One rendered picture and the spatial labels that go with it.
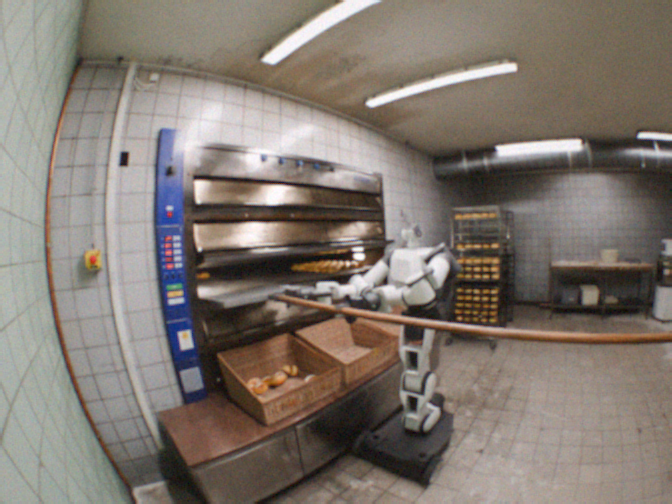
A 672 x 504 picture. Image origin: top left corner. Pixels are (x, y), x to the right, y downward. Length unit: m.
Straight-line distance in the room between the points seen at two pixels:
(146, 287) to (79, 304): 0.42
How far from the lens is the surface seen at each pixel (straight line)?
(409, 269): 1.36
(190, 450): 1.43
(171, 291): 1.57
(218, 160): 1.78
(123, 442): 1.91
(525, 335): 0.84
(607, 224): 5.97
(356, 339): 2.36
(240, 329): 1.78
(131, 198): 1.58
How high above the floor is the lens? 1.49
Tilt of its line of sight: 3 degrees down
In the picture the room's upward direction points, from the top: 3 degrees counter-clockwise
